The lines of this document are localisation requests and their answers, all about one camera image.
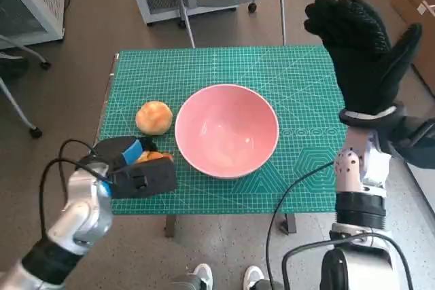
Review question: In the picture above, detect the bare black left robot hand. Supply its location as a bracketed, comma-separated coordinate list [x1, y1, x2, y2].
[92, 135, 175, 169]

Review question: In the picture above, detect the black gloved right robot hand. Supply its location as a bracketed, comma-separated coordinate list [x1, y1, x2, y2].
[303, 0, 423, 116]

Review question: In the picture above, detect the oblong striped orange bread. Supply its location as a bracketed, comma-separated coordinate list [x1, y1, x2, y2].
[135, 149, 173, 164]

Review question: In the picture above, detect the round bread bun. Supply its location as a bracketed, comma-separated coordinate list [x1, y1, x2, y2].
[135, 100, 173, 135]

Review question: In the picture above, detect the pink bowl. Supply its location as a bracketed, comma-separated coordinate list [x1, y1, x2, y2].
[174, 83, 280, 181]

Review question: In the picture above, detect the cardboard box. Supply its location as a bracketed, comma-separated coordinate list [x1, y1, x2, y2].
[390, 0, 435, 33]

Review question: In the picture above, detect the dark table leg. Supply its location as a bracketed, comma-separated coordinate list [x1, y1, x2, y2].
[280, 213, 296, 235]
[164, 215, 177, 238]

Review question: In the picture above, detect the green cutting mat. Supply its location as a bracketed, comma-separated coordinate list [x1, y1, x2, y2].
[98, 45, 351, 215]

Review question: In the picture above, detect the office chair with casters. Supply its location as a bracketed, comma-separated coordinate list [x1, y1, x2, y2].
[0, 33, 52, 139]

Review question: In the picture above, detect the white shoe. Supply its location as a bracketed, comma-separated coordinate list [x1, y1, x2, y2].
[243, 265, 264, 290]
[192, 262, 214, 290]

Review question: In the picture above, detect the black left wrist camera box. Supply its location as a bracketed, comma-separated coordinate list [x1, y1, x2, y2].
[108, 158, 178, 200]

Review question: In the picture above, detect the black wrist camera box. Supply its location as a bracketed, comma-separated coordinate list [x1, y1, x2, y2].
[383, 116, 435, 169]
[108, 158, 178, 200]

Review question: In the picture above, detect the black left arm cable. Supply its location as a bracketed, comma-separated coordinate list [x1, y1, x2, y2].
[39, 139, 113, 236]

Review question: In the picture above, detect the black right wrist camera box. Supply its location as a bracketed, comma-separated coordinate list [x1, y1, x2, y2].
[383, 116, 435, 169]

